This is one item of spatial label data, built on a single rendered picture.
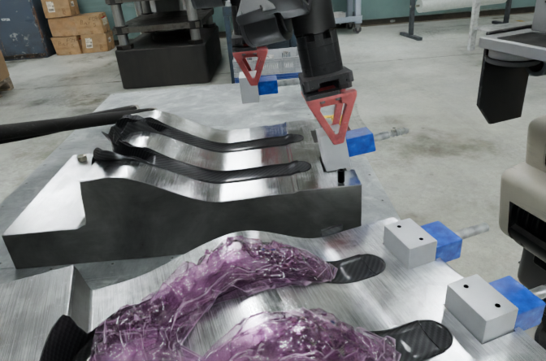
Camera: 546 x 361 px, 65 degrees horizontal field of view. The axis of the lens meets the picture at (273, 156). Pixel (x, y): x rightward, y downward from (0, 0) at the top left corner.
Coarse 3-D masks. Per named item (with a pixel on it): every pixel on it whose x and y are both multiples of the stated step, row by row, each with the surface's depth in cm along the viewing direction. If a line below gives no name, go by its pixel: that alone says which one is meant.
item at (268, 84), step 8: (240, 72) 88; (240, 80) 85; (264, 80) 86; (272, 80) 85; (280, 80) 88; (288, 80) 87; (296, 80) 87; (240, 88) 85; (248, 88) 85; (256, 88) 86; (264, 88) 86; (272, 88) 86; (248, 96) 86; (256, 96) 86
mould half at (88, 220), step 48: (144, 144) 65; (288, 144) 72; (48, 192) 69; (96, 192) 56; (144, 192) 57; (192, 192) 58; (240, 192) 59; (288, 192) 58; (336, 192) 58; (48, 240) 59; (96, 240) 60; (144, 240) 60; (192, 240) 60
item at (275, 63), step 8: (280, 48) 401; (288, 48) 400; (296, 48) 400; (272, 56) 403; (280, 56) 403; (288, 56) 403; (296, 56) 365; (264, 64) 368; (272, 64) 368; (280, 64) 369; (288, 64) 398; (296, 64) 369; (264, 72) 371; (272, 72) 371; (280, 72) 372; (288, 72) 371
